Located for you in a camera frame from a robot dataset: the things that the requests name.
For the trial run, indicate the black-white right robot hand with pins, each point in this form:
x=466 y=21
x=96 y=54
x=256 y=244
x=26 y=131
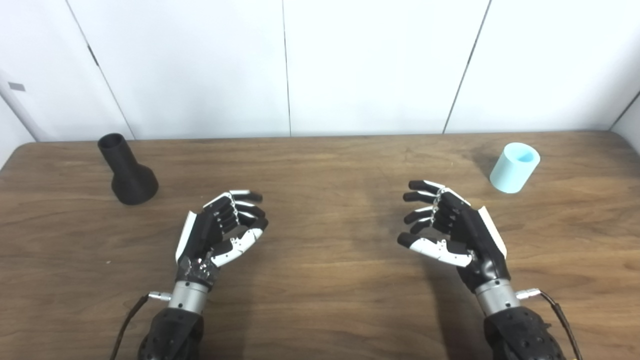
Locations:
x=472 y=235

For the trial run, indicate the black-white left robot hand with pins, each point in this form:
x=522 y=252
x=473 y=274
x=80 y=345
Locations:
x=200 y=235

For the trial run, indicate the black funnel-shaped nozzle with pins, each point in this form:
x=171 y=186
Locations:
x=131 y=182

